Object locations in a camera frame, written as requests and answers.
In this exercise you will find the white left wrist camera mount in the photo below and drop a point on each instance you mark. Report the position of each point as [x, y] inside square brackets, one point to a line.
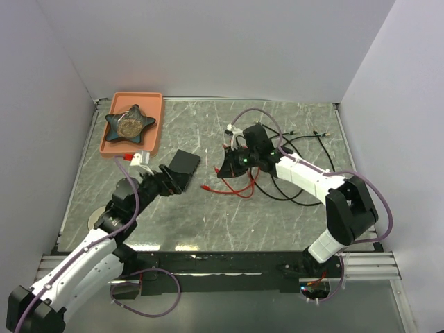
[140, 160]

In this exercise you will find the black network switch box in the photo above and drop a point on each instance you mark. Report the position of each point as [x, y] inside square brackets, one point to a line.
[183, 165]

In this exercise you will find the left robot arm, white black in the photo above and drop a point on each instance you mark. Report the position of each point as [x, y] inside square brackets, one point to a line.
[101, 256]

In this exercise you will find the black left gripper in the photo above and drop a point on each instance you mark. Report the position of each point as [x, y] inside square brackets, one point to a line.
[175, 182]

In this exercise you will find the white round tape roll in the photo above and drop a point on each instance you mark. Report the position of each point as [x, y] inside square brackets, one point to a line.
[93, 218]

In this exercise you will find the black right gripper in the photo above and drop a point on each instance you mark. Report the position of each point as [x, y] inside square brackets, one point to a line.
[229, 168]

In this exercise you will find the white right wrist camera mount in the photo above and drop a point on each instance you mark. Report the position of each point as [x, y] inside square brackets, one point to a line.
[234, 132]

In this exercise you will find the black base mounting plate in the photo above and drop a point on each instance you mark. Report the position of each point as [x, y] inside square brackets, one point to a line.
[191, 272]

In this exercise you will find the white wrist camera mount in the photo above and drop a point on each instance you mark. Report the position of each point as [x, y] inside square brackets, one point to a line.
[234, 132]
[140, 160]

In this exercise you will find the dark star-shaped dish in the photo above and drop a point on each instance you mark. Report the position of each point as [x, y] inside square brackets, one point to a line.
[128, 125]

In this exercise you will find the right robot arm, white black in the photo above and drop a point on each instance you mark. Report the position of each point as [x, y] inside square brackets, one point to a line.
[350, 210]

